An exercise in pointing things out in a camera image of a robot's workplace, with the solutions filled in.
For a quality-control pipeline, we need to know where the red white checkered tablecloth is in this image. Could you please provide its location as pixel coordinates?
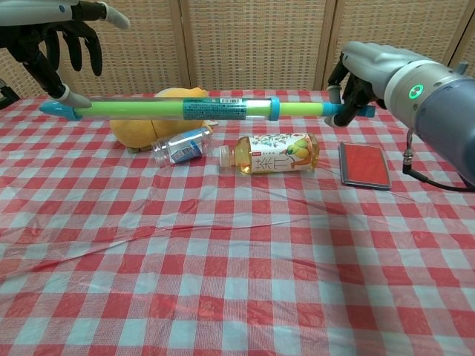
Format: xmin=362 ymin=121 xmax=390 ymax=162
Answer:
xmin=0 ymin=88 xmax=475 ymax=356

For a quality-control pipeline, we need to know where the green and blue water pump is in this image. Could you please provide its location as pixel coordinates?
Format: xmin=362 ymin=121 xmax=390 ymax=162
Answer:
xmin=39 ymin=95 xmax=376 ymax=122

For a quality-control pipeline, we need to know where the amber tea bottle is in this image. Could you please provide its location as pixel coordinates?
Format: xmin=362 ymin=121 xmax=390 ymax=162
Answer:
xmin=209 ymin=132 xmax=321 ymax=176

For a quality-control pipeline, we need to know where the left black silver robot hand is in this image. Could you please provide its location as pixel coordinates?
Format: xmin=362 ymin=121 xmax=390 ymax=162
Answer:
xmin=0 ymin=1 xmax=131 ymax=110

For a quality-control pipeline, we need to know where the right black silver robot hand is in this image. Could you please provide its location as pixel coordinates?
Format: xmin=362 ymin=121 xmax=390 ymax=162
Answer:
xmin=324 ymin=41 xmax=413 ymax=128

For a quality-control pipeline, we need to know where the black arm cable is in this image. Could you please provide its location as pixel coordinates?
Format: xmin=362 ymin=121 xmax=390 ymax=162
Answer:
xmin=402 ymin=128 xmax=475 ymax=193

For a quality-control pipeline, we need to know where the red ink pad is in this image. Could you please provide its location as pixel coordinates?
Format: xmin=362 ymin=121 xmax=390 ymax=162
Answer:
xmin=338 ymin=140 xmax=393 ymax=191

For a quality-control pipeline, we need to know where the yellow plush toy animal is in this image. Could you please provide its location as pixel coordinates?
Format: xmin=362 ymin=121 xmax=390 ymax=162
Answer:
xmin=109 ymin=86 xmax=220 ymax=154

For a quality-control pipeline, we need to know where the bamboo folding screen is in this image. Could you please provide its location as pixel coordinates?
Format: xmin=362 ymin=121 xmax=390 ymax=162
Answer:
xmin=0 ymin=0 xmax=475 ymax=100

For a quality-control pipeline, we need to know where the small clear water bottle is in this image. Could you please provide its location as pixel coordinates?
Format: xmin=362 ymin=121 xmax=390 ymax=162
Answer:
xmin=151 ymin=125 xmax=214 ymax=168

